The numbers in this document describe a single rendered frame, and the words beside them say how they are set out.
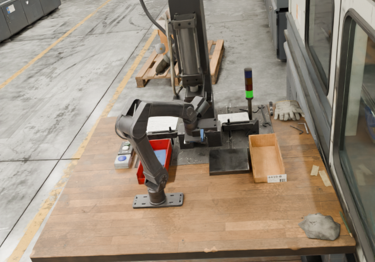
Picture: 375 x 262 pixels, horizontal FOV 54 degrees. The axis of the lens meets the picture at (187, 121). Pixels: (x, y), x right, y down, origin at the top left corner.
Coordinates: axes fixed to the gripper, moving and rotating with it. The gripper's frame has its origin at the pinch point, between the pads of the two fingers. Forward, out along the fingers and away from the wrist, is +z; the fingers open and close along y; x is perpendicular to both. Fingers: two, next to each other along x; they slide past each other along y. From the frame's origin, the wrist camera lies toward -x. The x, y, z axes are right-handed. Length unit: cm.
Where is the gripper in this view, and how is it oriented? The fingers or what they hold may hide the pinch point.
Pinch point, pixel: (193, 139)
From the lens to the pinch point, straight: 163.8
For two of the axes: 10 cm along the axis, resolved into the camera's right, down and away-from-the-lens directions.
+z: 1.1, 4.8, 8.7
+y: -0.2, -8.8, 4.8
